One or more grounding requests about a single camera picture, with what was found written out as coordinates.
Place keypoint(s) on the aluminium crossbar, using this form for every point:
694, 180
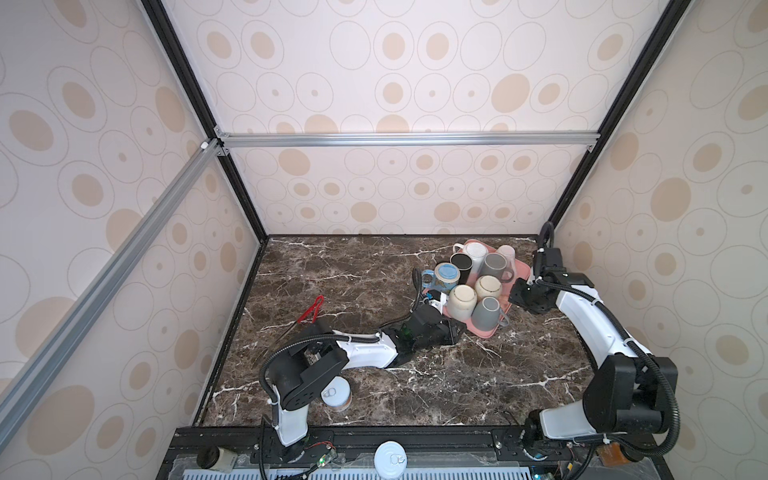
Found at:
410, 139
40, 371

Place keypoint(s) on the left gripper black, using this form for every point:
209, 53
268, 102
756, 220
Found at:
447, 328

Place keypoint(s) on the grey mug upright handle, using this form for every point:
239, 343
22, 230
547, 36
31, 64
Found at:
497, 265

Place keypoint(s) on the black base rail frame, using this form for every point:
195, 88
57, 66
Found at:
433, 452

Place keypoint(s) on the black mug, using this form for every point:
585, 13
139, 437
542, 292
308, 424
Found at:
464, 265

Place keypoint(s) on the back aluminium crossbar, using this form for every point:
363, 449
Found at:
410, 139

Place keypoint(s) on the left aluminium crossbar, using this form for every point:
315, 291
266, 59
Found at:
40, 371

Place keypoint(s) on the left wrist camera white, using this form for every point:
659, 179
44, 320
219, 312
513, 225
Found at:
436, 299

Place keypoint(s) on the pink plastic tray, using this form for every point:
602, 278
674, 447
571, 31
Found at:
522, 271

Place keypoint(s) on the cream and pink mug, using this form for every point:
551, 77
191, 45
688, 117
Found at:
488, 286

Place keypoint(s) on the white can on rail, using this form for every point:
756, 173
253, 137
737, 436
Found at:
390, 460

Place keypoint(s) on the orange label tin can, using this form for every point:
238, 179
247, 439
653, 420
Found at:
337, 394

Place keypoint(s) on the red handled metal tongs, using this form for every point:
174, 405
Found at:
309, 316

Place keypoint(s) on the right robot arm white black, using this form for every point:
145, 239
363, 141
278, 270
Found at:
631, 398

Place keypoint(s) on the grey mug white interior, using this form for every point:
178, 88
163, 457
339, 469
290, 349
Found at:
488, 315

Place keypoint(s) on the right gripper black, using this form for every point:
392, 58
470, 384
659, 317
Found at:
517, 296

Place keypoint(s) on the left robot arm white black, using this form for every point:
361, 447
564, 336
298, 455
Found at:
297, 372

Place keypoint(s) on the cream speckled mug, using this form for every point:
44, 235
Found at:
461, 302

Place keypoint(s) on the brown bottle on rail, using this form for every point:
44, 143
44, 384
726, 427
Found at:
610, 455

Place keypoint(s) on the blue butterfly mug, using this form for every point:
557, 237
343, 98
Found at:
443, 277

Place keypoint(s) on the pale pink mug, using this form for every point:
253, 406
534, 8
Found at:
509, 253

